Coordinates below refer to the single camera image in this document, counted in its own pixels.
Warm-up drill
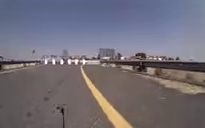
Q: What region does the robot's own part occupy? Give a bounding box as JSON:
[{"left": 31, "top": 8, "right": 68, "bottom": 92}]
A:
[{"left": 54, "top": 104, "right": 68, "bottom": 128}]

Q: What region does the sign on pole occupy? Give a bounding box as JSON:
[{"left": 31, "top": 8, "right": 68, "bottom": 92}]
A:
[{"left": 31, "top": 49, "right": 37, "bottom": 61}]

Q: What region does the grey building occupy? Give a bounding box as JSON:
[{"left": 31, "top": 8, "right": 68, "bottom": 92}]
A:
[{"left": 98, "top": 48, "right": 116, "bottom": 61}]

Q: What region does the tall pale building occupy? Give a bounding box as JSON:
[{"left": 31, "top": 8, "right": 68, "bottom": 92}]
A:
[{"left": 62, "top": 49, "right": 70, "bottom": 60}]

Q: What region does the grey asphalt road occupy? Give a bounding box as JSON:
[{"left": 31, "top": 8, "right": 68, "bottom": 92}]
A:
[{"left": 0, "top": 63, "right": 205, "bottom": 128}]

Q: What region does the metal guardrail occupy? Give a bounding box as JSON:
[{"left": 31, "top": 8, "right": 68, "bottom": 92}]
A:
[
  {"left": 0, "top": 59, "right": 43, "bottom": 67},
  {"left": 100, "top": 59, "right": 205, "bottom": 74}
]

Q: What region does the low white wall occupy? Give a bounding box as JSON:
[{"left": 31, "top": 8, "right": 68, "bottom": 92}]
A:
[{"left": 85, "top": 59, "right": 101, "bottom": 66}]

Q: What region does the row of white barriers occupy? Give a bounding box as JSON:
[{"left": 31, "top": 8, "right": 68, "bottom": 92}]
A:
[{"left": 43, "top": 57, "right": 88, "bottom": 66}]

